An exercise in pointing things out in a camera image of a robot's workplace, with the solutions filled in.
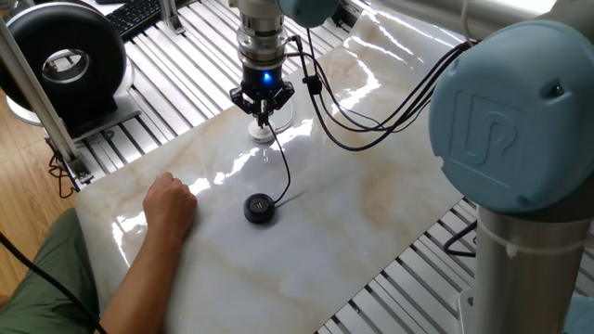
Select black ring-shaped fan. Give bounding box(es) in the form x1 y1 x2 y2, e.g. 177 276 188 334
0 1 143 140

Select green trousers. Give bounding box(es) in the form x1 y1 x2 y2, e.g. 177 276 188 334
0 208 101 334

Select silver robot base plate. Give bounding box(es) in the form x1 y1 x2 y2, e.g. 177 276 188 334
458 289 477 334

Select thick black cable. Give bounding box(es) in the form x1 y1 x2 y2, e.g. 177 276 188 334
0 231 107 334

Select dark thin wires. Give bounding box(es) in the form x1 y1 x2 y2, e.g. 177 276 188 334
47 151 79 199

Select aluminium frame post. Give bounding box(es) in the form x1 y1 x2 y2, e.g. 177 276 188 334
159 0 187 36
0 18 95 186

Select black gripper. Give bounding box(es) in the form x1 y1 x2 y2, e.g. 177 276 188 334
229 62 296 127

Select marble pattern table mat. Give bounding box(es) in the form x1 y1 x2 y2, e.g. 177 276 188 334
73 0 470 334

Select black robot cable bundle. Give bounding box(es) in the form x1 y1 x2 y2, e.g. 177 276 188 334
287 34 472 153

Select black round USB hub with cable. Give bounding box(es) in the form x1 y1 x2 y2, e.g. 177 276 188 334
243 115 292 225

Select black keyboard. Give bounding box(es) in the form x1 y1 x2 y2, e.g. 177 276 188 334
105 0 163 41

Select white round docking station with cable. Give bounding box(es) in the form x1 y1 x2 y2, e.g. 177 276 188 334
248 99 295 145

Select person forearm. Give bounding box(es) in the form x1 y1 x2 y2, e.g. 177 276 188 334
95 229 187 334

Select person hand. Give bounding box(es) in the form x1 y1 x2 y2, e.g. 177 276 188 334
142 172 199 242

